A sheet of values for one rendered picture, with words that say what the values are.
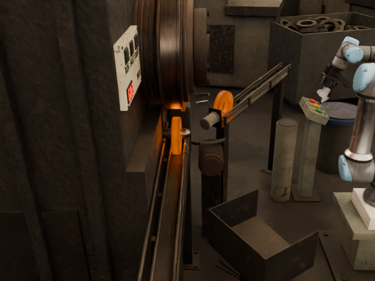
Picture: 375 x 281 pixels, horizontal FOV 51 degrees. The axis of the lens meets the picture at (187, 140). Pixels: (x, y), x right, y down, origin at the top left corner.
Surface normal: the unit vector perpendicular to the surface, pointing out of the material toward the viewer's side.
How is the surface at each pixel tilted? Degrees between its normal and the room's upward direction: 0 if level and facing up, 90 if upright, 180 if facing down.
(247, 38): 90
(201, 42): 70
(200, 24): 44
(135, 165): 0
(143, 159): 0
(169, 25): 57
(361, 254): 90
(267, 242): 5
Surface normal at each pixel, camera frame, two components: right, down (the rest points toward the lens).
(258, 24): -0.29, 0.44
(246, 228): 0.02, -0.86
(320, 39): 0.22, 0.44
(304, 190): -0.04, 0.45
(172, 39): -0.05, 0.10
